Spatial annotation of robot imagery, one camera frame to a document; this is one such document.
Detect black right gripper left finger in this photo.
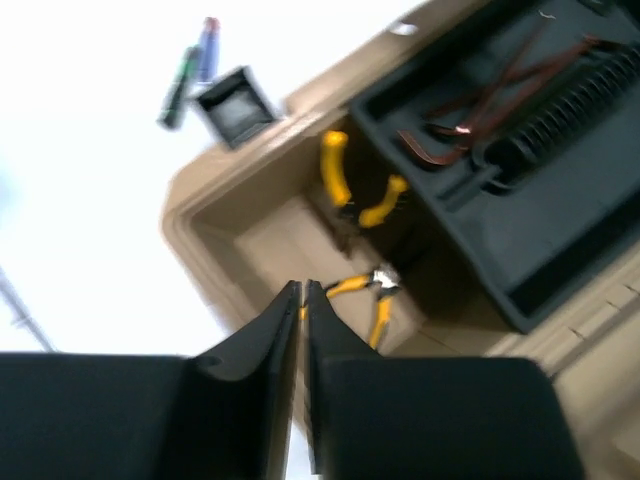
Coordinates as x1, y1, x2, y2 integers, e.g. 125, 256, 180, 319
1, 281, 300, 479

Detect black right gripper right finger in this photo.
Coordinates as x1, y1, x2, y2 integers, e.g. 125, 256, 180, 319
306, 281, 585, 479

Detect yellow handled small pliers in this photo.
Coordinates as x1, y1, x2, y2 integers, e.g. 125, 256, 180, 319
323, 263, 401, 354

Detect tan plastic toolbox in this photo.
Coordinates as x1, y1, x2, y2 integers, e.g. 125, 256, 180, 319
162, 1, 639, 479

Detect yellow handled needle-nose pliers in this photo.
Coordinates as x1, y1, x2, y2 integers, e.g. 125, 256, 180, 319
320, 130, 409, 256

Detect dark screwdriver bit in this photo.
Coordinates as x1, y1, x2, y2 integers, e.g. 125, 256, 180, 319
158, 46, 200, 130

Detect black toolbox tray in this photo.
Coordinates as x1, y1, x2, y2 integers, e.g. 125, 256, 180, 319
350, 1, 639, 333

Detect large dark hex key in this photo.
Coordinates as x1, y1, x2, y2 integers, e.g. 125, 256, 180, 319
397, 35, 622, 169

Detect medium dark hex key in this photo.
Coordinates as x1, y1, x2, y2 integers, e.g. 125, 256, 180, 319
425, 19, 551, 139

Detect blue handled screwdriver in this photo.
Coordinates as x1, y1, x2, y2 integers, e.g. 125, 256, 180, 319
197, 17, 220, 84

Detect black front toolbox latch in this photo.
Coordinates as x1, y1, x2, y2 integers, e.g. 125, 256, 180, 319
194, 66, 278, 150

